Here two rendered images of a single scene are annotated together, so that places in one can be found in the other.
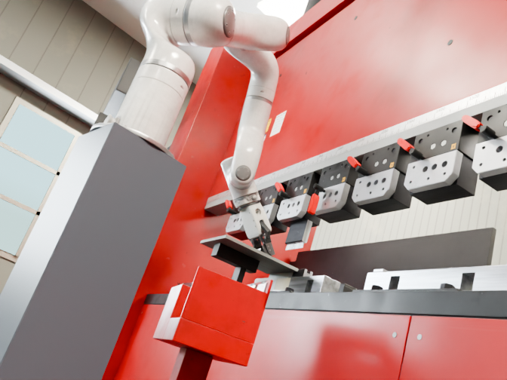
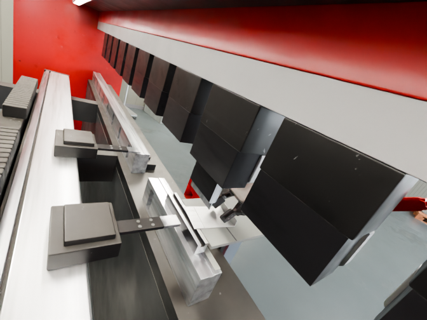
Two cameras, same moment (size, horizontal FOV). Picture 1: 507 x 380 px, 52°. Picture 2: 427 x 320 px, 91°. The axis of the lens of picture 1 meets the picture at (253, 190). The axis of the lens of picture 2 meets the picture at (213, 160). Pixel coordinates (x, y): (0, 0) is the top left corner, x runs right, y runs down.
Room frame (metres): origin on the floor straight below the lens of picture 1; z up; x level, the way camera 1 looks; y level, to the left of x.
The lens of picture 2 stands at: (2.07, -0.32, 1.36)
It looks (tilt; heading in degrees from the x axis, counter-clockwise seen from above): 21 degrees down; 163
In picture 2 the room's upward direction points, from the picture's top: 22 degrees clockwise
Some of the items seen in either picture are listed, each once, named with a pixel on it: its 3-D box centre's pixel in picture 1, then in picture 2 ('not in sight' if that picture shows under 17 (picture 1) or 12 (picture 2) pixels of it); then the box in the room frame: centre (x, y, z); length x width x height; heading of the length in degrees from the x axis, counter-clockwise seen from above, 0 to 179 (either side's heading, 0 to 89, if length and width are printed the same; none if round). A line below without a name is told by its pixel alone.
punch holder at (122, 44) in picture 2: not in sight; (128, 60); (0.75, -0.58, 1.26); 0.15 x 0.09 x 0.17; 24
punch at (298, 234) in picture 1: (297, 235); (205, 180); (1.64, -0.19, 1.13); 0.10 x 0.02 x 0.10; 24
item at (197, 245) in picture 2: (289, 276); (183, 219); (1.62, -0.20, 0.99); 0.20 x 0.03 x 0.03; 24
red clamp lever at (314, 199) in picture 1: (316, 200); not in sight; (1.48, -0.19, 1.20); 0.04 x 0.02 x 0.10; 114
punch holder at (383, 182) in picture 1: (385, 179); (166, 87); (1.30, -0.34, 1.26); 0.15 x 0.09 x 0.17; 24
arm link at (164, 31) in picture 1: (170, 38); not in sight; (1.06, 0.30, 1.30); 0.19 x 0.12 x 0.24; 66
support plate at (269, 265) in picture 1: (248, 255); (230, 216); (1.58, -0.05, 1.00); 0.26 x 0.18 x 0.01; 114
